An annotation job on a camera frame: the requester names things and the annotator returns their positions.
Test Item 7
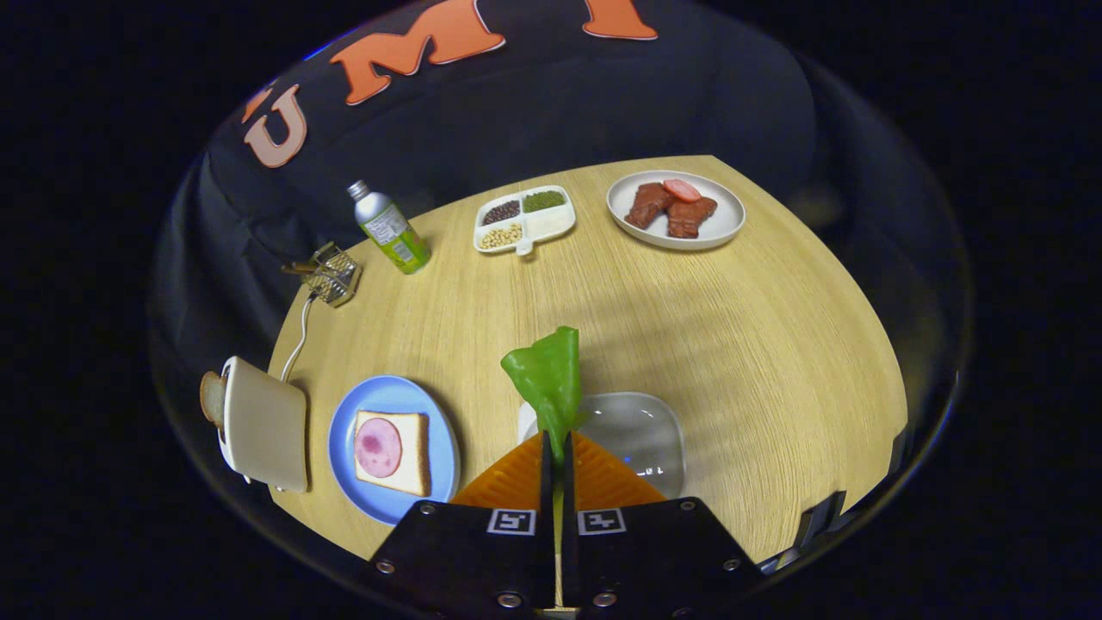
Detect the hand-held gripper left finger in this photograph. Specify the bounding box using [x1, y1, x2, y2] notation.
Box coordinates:
[368, 431, 556, 617]

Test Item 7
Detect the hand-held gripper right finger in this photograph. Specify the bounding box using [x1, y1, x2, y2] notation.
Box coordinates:
[561, 431, 763, 617]

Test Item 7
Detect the green lettuce leaf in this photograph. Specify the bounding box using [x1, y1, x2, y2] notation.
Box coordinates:
[501, 325, 583, 466]

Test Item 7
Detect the toasted bread slice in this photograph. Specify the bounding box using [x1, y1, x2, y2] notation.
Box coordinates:
[200, 370, 228, 427]

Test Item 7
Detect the white bread slice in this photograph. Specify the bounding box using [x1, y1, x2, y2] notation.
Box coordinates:
[354, 410, 431, 498]

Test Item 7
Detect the white square plate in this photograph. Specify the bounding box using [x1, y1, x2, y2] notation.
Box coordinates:
[517, 392, 687, 500]

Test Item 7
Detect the pink ham slice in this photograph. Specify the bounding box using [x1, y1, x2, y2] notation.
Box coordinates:
[355, 418, 403, 479]

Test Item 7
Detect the blue round plate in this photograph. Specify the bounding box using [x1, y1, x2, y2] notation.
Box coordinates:
[328, 375, 461, 526]

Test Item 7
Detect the white toaster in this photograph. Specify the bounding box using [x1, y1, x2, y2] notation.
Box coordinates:
[218, 356, 309, 494]

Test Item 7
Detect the silver bottle with green label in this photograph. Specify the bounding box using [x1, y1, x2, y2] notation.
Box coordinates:
[347, 179, 431, 276]

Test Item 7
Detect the brown meat piece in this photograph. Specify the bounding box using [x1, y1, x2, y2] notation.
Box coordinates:
[666, 196, 719, 239]
[624, 182, 677, 230]

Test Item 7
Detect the white divided dish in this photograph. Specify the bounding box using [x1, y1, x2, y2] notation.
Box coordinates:
[473, 185, 577, 257]

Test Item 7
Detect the white oval plate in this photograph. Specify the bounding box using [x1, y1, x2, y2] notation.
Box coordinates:
[606, 170, 746, 251]

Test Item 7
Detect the white toaster cable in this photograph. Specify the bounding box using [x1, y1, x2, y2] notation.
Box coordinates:
[280, 293, 318, 384]

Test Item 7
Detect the metal wire basket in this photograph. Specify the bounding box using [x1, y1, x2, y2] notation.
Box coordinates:
[301, 242, 362, 308]

